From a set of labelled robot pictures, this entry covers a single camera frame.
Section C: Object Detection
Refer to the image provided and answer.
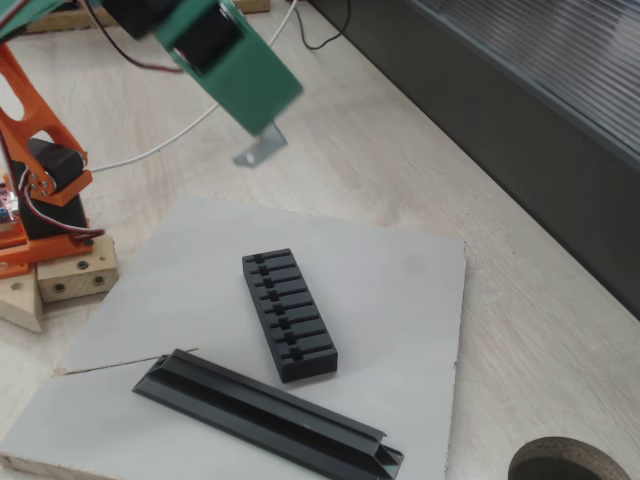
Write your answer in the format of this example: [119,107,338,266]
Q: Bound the black slotted block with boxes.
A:
[242,248,340,385]

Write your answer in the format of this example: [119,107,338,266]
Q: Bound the wooden block with screws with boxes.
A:
[37,233,119,304]

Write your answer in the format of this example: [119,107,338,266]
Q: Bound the grey board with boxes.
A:
[0,197,467,480]

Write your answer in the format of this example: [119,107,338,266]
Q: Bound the pointed wooden block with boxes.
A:
[0,268,45,334]

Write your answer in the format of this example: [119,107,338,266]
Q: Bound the black cable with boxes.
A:
[294,0,351,51]

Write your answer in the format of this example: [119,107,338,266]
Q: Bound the servo wire bundle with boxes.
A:
[82,0,185,74]
[9,169,107,246]

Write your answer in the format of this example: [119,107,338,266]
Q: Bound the white cable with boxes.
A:
[89,0,301,174]

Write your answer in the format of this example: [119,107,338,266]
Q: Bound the black plastic rail profile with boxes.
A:
[132,348,405,480]

